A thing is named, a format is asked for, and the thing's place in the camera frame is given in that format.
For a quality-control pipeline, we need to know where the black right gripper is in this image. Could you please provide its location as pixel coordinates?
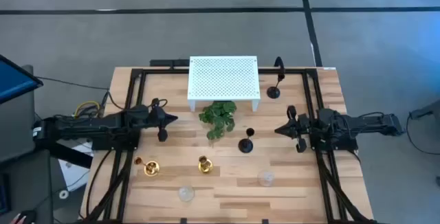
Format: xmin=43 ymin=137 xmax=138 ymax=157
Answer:
xmin=274 ymin=105 xmax=319 ymax=154

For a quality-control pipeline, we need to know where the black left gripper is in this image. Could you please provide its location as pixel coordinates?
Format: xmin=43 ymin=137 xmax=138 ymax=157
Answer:
xmin=147 ymin=98 xmax=179 ymax=142

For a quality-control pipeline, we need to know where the short black candlestick holder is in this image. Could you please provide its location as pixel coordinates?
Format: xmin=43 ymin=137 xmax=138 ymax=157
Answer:
xmin=266 ymin=72 xmax=286 ymax=100

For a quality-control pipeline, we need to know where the tall black candlestick holder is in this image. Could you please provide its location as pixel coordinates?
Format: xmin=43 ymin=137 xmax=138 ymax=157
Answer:
xmin=238 ymin=127 xmax=256 ymax=154

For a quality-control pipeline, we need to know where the clear glass candle holder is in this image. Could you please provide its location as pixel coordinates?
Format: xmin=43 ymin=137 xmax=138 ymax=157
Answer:
xmin=257 ymin=170 xmax=276 ymax=188
xmin=177 ymin=185 xmax=195 ymax=203

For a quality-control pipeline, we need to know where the tall gold candlestick holder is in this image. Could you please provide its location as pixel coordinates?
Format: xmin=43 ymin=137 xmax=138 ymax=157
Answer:
xmin=133 ymin=156 xmax=161 ymax=177

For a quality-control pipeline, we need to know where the short gold candlestick holder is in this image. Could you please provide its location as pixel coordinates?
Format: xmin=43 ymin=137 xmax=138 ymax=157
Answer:
xmin=197 ymin=155 xmax=214 ymax=175

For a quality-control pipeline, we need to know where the green artificial plant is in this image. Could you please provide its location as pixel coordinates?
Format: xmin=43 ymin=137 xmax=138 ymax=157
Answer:
xmin=198 ymin=100 xmax=238 ymax=141

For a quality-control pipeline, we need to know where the white perforated metal shelf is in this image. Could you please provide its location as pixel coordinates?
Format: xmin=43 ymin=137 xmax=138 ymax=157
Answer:
xmin=187 ymin=56 xmax=261 ymax=113

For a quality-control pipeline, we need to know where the white paper sheet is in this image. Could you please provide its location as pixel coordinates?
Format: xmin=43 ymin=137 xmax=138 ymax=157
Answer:
xmin=57 ymin=140 xmax=94 ymax=192

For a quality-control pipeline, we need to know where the black stand leg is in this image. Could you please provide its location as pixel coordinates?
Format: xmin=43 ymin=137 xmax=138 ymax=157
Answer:
xmin=408 ymin=99 xmax=440 ymax=121

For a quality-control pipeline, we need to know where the dark grey desk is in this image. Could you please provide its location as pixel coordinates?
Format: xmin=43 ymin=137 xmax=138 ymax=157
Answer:
xmin=0 ymin=65 xmax=54 ymax=224

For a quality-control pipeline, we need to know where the computer monitor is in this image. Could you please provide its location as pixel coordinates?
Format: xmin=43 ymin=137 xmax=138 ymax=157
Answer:
xmin=0 ymin=54 xmax=44 ymax=104

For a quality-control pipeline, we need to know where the black computer mouse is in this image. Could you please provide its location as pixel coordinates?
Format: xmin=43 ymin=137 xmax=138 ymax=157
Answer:
xmin=19 ymin=210 xmax=37 ymax=224

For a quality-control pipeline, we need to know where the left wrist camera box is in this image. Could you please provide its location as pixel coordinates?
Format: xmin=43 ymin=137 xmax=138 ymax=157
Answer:
xmin=129 ymin=104 xmax=150 ymax=121

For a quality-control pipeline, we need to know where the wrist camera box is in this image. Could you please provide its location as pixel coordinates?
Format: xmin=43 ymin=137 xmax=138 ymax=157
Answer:
xmin=316 ymin=109 xmax=340 ymax=127
xmin=129 ymin=104 xmax=150 ymax=121

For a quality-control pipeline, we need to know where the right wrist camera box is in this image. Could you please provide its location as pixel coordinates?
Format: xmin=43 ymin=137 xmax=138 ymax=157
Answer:
xmin=316 ymin=109 xmax=340 ymax=127

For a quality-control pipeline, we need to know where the black aluminium table frame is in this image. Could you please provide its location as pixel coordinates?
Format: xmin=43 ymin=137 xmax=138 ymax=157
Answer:
xmin=82 ymin=58 xmax=377 ymax=224

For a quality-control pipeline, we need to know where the black bracket mount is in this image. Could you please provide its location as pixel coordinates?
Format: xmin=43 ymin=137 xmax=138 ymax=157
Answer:
xmin=273 ymin=56 xmax=286 ymax=73

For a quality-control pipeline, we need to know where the yellow cable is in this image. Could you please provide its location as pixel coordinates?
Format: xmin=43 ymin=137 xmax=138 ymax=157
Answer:
xmin=74 ymin=100 xmax=101 ymax=118

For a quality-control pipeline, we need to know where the black floor cable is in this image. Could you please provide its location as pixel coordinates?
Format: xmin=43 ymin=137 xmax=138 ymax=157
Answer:
xmin=405 ymin=113 xmax=440 ymax=156

